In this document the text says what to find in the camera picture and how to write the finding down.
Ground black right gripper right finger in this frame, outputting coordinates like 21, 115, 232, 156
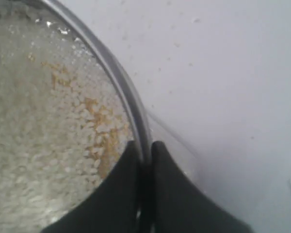
152, 141, 251, 233

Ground yellow grain powder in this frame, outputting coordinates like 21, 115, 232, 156
34, 57, 132, 179

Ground white rice grains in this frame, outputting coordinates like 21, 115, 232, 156
0, 4, 127, 224

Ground round steel sieve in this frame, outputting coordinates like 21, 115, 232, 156
0, 0, 151, 233

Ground white plastic tray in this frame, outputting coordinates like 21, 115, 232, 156
147, 111, 200, 184

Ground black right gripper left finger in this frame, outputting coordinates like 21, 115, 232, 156
42, 141, 139, 233

